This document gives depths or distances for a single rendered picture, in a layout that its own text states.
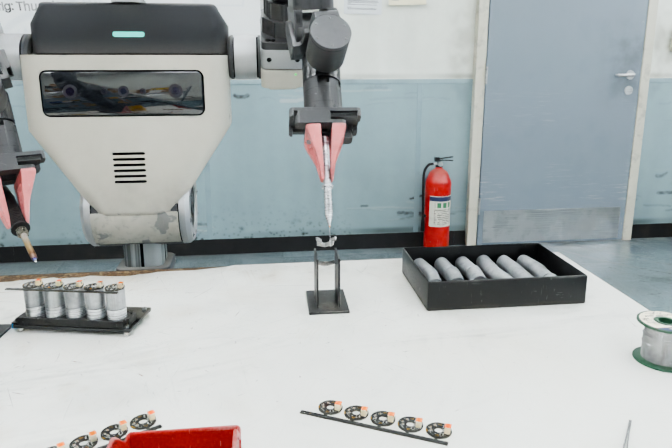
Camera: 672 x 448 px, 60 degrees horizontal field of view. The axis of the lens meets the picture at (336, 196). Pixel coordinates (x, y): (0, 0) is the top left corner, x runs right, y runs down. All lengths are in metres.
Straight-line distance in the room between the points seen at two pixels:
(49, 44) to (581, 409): 1.09
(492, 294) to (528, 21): 2.84
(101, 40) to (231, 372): 0.77
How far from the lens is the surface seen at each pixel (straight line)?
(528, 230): 3.79
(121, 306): 0.82
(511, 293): 0.89
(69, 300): 0.85
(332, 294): 0.90
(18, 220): 0.93
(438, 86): 3.48
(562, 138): 3.75
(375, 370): 0.71
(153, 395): 0.69
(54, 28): 1.30
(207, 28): 1.24
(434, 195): 3.38
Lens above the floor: 1.10
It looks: 13 degrees down
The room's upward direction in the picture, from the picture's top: straight up
